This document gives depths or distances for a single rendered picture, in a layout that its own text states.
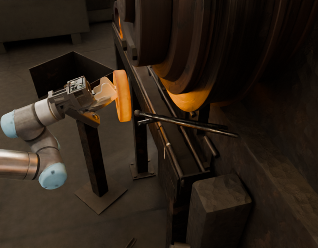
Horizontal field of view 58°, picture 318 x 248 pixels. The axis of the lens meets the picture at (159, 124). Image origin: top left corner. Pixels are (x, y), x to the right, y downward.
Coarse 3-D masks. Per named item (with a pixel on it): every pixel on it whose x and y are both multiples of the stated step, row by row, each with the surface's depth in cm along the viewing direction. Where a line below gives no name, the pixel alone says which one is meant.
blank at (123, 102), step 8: (120, 72) 83; (120, 80) 81; (120, 88) 80; (128, 88) 80; (120, 96) 80; (128, 96) 80; (120, 104) 80; (128, 104) 81; (120, 112) 82; (128, 112) 82; (120, 120) 85; (128, 120) 86
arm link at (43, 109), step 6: (36, 102) 83; (42, 102) 82; (48, 102) 82; (36, 108) 81; (42, 108) 81; (48, 108) 81; (42, 114) 81; (48, 114) 81; (42, 120) 81; (48, 120) 82; (54, 120) 83
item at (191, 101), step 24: (240, 0) 33; (264, 0) 34; (216, 24) 36; (240, 24) 35; (264, 24) 36; (216, 48) 37; (240, 48) 37; (216, 72) 38; (240, 72) 41; (192, 96) 50; (216, 96) 47
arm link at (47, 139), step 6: (42, 132) 86; (48, 132) 89; (36, 138) 85; (42, 138) 87; (48, 138) 88; (54, 138) 92; (30, 144) 87; (36, 144) 86; (42, 144) 85; (48, 144) 85; (54, 144) 87; (36, 150) 84
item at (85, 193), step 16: (48, 64) 113; (64, 64) 119; (80, 64) 121; (96, 64) 113; (32, 80) 111; (48, 80) 116; (64, 80) 122; (96, 80) 101; (112, 80) 107; (80, 128) 121; (96, 128) 124; (96, 144) 128; (96, 160) 133; (96, 176) 138; (80, 192) 151; (96, 192) 148; (112, 192) 151; (96, 208) 143
